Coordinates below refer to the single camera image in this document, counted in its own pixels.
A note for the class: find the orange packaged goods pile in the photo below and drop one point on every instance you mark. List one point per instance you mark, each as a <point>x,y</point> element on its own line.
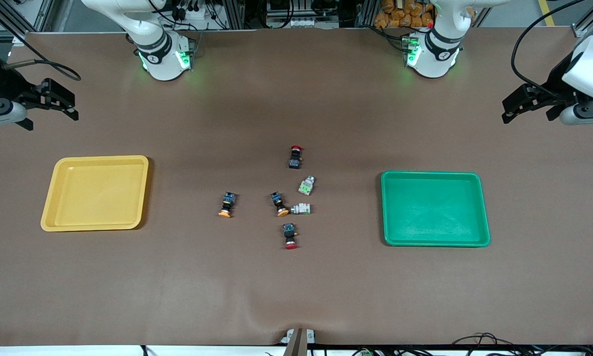
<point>405,14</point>

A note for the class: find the yellow mushroom push button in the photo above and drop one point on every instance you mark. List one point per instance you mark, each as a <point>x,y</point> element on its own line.
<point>278,202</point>
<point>227,202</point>

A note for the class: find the green plastic tray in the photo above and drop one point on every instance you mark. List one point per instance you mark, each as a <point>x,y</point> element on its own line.
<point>434,210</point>

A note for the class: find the yellow plastic tray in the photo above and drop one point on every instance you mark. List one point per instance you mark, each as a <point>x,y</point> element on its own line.
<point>96,194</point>

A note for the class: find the brown table mat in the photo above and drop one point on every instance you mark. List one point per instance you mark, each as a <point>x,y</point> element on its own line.
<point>296,287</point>

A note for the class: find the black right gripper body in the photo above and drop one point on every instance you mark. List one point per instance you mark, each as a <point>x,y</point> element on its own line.
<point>6,83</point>

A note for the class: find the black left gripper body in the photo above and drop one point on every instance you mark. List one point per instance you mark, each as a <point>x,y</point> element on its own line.
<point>555,80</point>

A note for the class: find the green push button white body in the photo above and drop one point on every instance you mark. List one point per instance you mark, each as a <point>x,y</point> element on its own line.
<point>301,209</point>
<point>306,186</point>

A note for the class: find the grey camera stand clamp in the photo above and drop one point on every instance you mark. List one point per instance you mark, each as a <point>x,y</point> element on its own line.
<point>299,338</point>

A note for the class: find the white power strip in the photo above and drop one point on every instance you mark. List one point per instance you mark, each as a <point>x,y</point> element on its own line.
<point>300,22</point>

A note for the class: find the red mushroom push button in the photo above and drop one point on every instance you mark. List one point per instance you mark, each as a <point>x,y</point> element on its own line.
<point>289,235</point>
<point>295,158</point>

